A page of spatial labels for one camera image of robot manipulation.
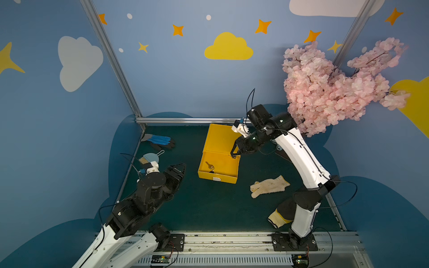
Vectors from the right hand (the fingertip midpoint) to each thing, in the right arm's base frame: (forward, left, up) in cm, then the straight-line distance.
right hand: (236, 151), depth 71 cm
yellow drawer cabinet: (+10, +8, -8) cm, 15 cm away
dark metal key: (0, +12, -15) cm, 19 cm away
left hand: (-10, +20, +2) cm, 23 cm away
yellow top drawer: (+1, +7, -15) cm, 17 cm away
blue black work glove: (+24, +48, -26) cm, 60 cm away
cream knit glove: (0, -25, -30) cm, 38 cm away
